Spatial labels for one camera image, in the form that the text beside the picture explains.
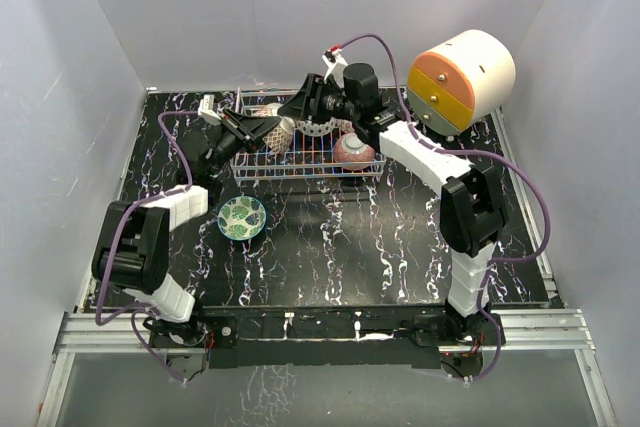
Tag brown patterned bowl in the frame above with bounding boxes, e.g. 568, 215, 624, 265
264, 117, 295, 154

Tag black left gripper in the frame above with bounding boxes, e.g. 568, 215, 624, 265
206, 109, 281, 177

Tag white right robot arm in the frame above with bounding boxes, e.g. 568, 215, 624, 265
278, 63, 508, 344

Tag white bowl red lattice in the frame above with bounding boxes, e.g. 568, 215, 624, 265
336, 119, 354, 134

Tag white wire dish rack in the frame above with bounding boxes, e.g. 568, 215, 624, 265
231, 85, 387, 182

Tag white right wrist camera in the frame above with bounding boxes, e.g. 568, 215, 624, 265
322, 45, 348, 81

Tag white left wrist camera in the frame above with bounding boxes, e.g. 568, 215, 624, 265
197, 94, 221, 126

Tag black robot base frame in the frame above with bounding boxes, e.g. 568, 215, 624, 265
143, 304, 505, 369

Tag round white mini drawer cabinet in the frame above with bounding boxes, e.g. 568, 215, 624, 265
407, 29, 516, 136

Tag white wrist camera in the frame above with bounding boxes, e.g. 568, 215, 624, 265
197, 94, 221, 126
322, 45, 348, 81

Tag white bowl green leaves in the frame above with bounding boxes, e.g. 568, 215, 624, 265
217, 196, 267, 241

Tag aluminium rail frame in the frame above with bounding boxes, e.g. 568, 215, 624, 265
37, 109, 619, 427

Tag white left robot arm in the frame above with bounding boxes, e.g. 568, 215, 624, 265
91, 107, 281, 346

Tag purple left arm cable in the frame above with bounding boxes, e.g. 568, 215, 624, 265
94, 110, 201, 384

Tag white bowl brown diamonds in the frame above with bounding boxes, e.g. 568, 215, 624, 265
296, 118, 338, 137

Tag pink floral bowl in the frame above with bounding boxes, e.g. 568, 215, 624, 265
251, 103, 281, 118
332, 133, 376, 172

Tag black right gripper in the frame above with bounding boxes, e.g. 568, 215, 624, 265
280, 74, 361, 125

